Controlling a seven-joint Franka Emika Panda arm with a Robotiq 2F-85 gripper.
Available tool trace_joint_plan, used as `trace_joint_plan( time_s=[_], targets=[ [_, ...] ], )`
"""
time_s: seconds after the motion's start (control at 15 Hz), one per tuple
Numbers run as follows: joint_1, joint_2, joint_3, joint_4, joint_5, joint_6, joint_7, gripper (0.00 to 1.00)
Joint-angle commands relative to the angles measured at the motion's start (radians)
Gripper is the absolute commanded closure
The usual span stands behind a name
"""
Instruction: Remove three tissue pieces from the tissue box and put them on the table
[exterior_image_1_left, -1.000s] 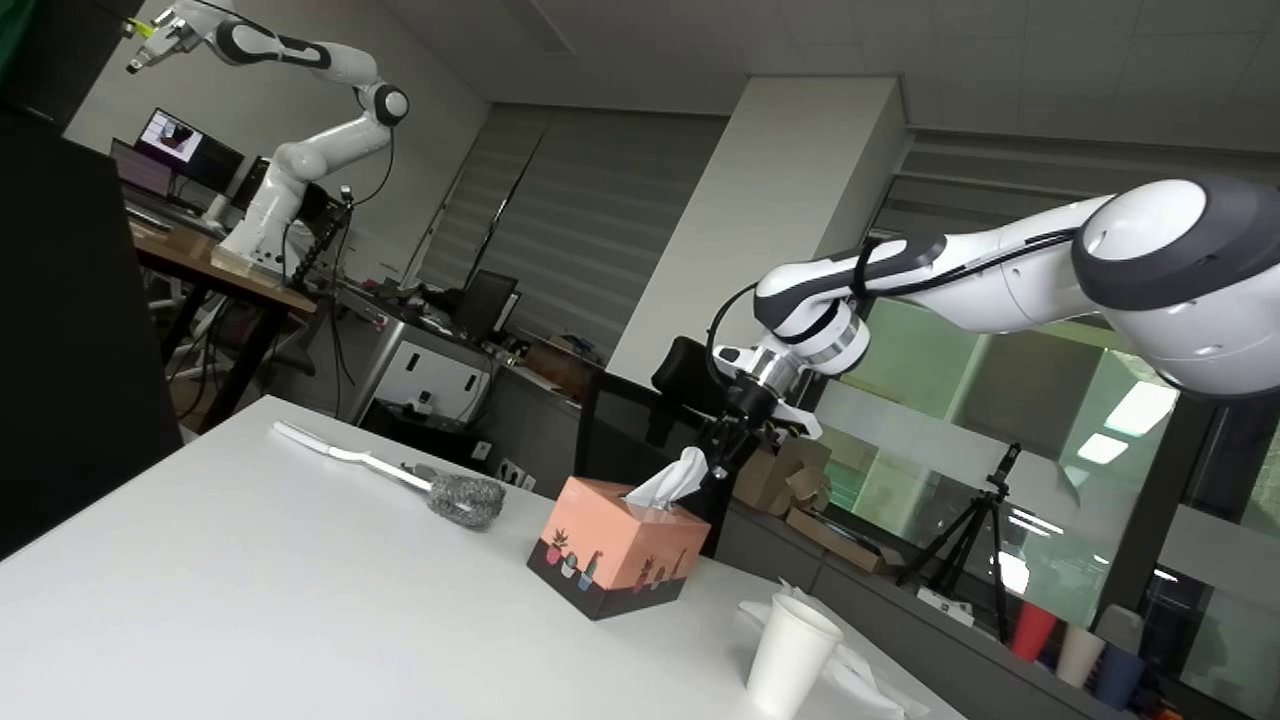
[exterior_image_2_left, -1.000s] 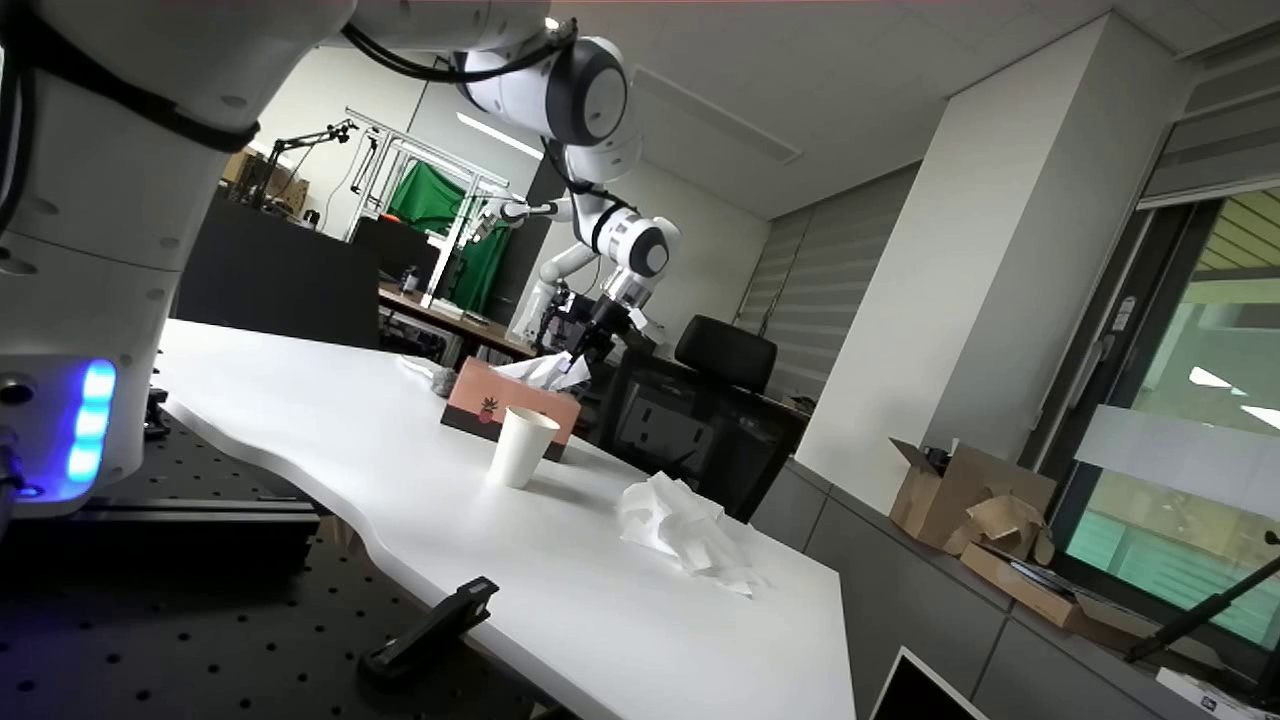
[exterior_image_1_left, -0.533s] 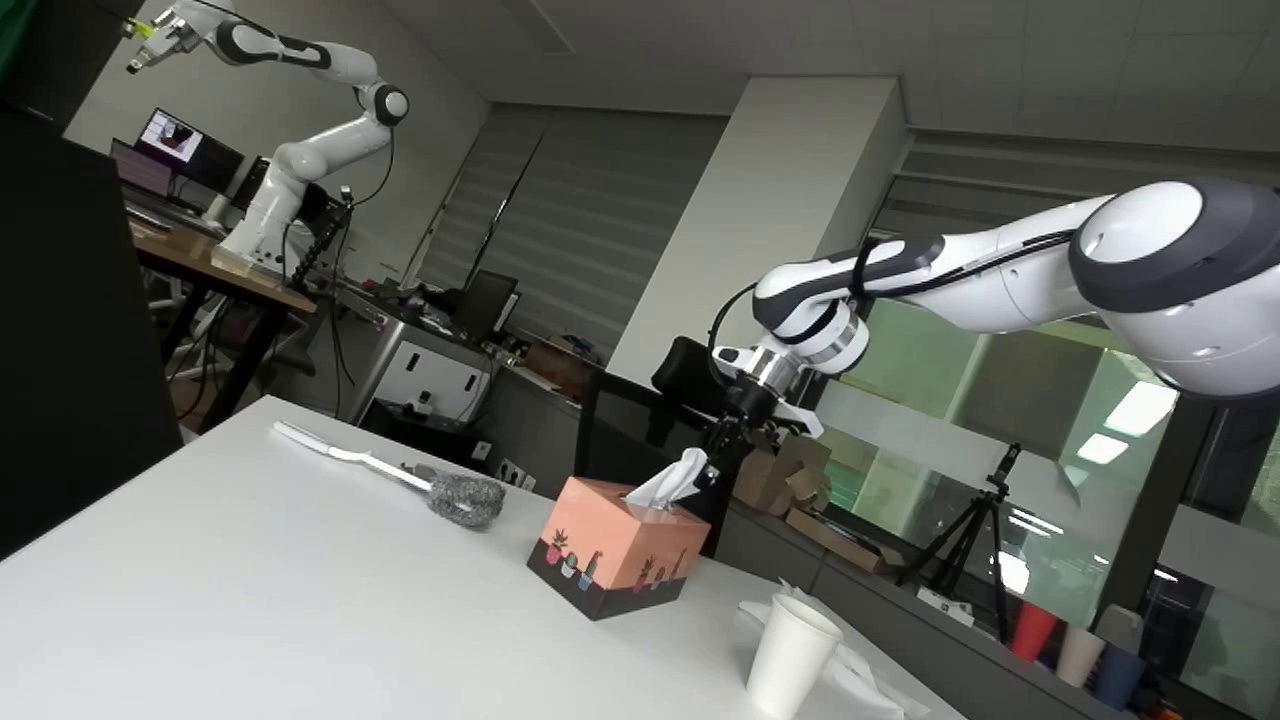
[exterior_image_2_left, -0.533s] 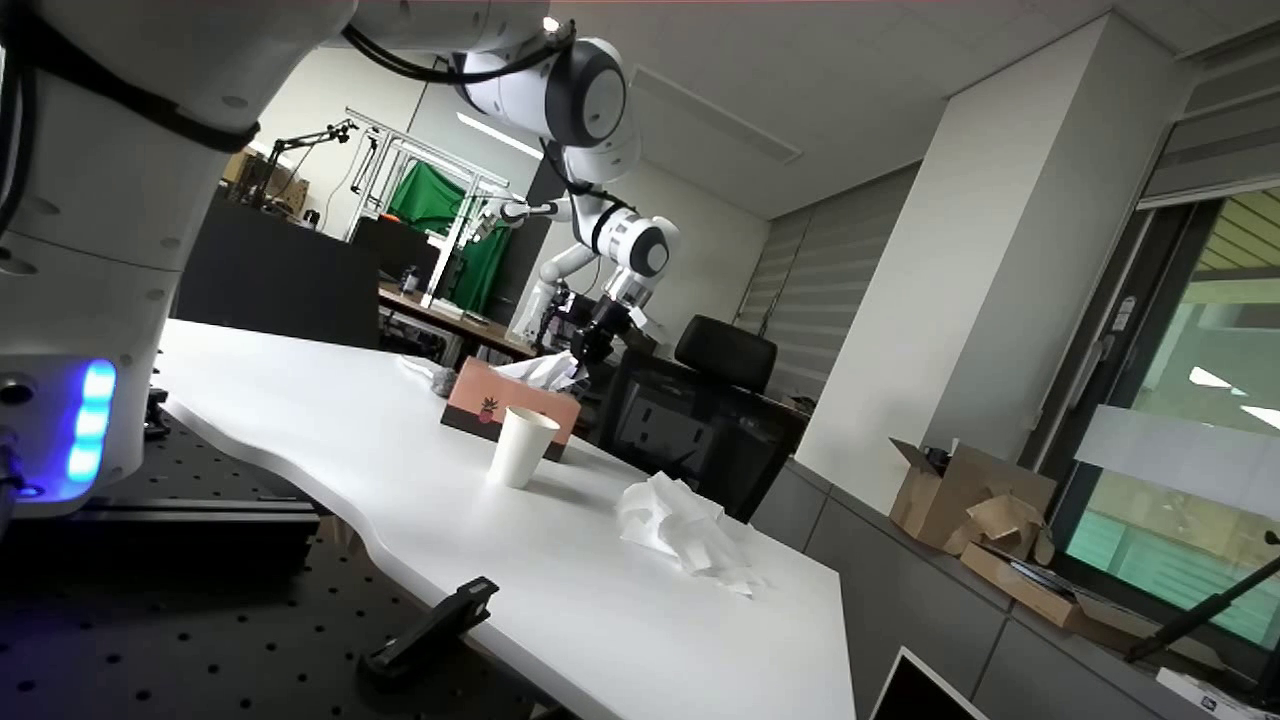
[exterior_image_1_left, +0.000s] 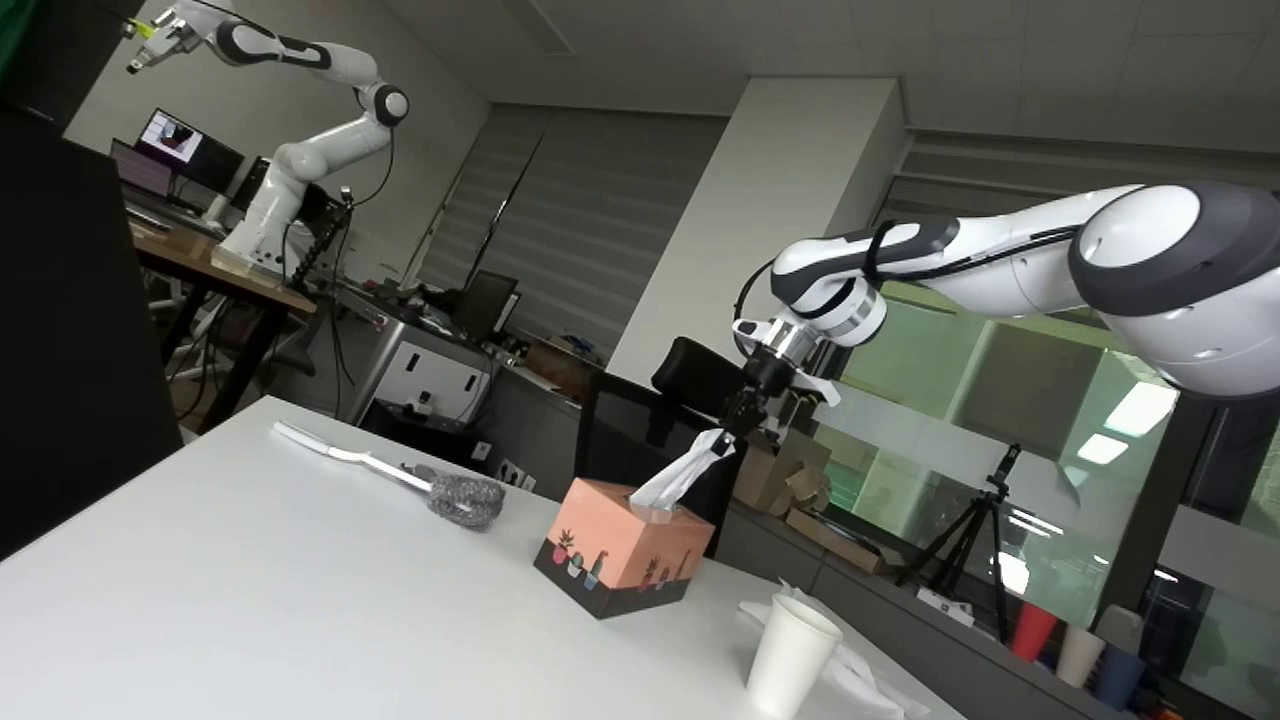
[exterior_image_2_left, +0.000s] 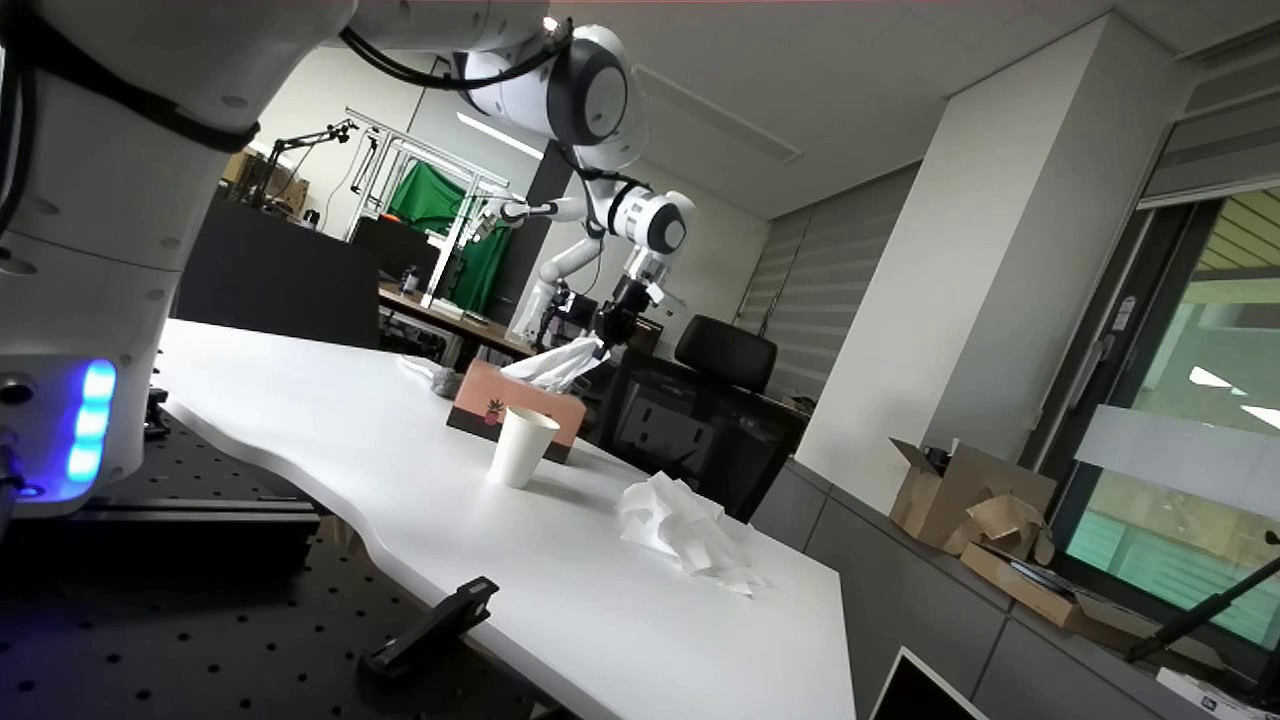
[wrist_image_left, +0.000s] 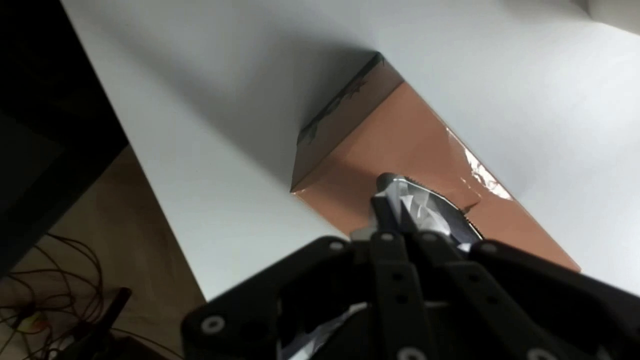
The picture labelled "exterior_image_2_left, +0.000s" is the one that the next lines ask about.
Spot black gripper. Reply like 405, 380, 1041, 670
579, 275, 668, 370

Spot white tissue piece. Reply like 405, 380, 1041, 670
499, 333, 611, 400

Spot salmon tissue box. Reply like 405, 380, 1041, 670
445, 357, 591, 468

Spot crumpled white tissue pile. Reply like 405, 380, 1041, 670
611, 468, 763, 601

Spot open cardboard box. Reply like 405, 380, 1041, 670
889, 435, 1064, 563

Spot black office chair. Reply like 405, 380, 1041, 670
674, 314, 779, 397

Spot black desk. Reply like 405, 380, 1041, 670
584, 354, 818, 527

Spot white paper cup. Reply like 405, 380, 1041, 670
486, 405, 565, 492

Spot wooden desk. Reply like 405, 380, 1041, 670
378, 279, 542, 371

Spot gray window blind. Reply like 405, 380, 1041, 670
732, 166, 925, 405
1138, 24, 1280, 217

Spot green cloth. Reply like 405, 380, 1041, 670
388, 158, 516, 318

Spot black clamp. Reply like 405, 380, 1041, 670
356, 571, 506, 686

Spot black cabinet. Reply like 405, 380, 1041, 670
169, 186, 424, 354

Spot brown boxes on cabinet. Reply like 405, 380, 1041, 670
216, 147, 312, 217

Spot gray low cabinet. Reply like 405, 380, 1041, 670
754, 458, 1280, 720

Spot flat cardboard piece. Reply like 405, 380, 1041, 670
955, 539, 1091, 633

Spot black perforated breadboard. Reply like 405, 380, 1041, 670
0, 393, 565, 720

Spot black tripod leg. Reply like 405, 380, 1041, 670
1121, 551, 1280, 670

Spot white flat device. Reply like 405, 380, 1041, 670
1152, 666, 1280, 720

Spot white metal frame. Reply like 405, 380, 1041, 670
340, 104, 420, 206

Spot black screen with white frame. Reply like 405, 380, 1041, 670
868, 643, 991, 720

